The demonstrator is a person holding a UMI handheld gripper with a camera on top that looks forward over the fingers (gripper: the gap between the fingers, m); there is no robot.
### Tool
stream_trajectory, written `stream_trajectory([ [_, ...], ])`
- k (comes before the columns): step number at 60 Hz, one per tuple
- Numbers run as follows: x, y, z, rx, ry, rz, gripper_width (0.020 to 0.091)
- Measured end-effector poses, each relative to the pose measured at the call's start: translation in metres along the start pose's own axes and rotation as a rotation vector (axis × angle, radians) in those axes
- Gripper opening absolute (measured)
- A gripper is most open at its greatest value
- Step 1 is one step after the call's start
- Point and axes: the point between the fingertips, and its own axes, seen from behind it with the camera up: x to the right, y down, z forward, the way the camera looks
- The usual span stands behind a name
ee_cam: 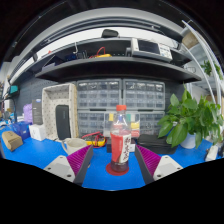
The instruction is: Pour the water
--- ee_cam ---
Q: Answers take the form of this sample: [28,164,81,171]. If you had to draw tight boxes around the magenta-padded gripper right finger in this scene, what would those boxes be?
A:
[134,144,184,186]

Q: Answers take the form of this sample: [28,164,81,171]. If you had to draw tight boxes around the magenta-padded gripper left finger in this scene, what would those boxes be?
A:
[43,144,95,187]

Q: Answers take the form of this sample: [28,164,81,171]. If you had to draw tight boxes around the clear bottle with red label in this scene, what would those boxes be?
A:
[109,104,133,173]

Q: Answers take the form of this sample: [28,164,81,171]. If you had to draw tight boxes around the grey white mug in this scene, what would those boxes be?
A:
[60,137,89,156]

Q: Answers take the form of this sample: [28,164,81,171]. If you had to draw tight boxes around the small white box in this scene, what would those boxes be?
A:
[28,123,47,142]

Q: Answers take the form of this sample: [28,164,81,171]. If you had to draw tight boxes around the yellow multimeter with red leads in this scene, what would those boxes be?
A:
[81,131,108,148]

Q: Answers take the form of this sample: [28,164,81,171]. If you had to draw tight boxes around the black speaker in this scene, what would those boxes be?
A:
[55,104,72,140]

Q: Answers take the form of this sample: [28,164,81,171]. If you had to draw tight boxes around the white adapter block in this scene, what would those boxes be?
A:
[204,144,219,163]

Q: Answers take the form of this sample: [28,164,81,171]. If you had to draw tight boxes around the flat round red coaster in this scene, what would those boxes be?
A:
[105,162,130,177]

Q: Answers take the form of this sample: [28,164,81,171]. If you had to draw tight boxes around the green potted plant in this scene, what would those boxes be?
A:
[157,87,224,149]

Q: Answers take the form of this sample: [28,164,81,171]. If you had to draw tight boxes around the clear organizer box coloured parts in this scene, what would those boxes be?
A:
[103,112,141,138]

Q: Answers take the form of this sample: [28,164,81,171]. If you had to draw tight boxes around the brown cardboard box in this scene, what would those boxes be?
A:
[1,130,24,152]

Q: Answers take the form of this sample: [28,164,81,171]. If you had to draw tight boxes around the blue box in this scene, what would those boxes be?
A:
[11,120,31,140]

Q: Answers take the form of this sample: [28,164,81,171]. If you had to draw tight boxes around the dark grey upright box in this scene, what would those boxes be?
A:
[31,98,44,126]

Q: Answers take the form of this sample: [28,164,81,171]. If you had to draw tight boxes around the purple plastic object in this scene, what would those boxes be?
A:
[22,103,34,125]

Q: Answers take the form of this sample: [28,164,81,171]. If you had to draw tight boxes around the beige perforated tray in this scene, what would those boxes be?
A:
[41,82,79,141]

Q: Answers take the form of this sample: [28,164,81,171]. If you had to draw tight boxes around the white rack shelf unit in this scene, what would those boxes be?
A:
[181,19,224,111]

